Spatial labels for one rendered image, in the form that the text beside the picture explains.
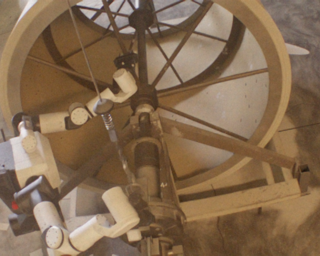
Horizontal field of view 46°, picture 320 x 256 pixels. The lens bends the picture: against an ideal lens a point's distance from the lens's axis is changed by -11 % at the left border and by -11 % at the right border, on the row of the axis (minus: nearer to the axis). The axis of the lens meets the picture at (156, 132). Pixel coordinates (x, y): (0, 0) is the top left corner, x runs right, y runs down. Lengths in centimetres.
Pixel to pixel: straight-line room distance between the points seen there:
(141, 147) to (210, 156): 101
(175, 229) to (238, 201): 102
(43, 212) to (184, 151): 175
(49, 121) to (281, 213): 166
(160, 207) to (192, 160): 135
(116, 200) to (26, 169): 54
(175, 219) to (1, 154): 76
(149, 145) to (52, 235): 80
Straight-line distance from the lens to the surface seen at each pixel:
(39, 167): 162
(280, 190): 266
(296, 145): 319
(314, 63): 405
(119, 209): 119
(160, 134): 217
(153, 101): 223
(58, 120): 186
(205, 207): 262
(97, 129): 315
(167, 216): 160
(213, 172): 271
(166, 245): 173
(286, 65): 226
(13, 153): 171
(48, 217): 142
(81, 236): 127
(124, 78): 187
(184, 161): 294
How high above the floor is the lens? 232
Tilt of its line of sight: 43 degrees down
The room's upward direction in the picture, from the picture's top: 16 degrees counter-clockwise
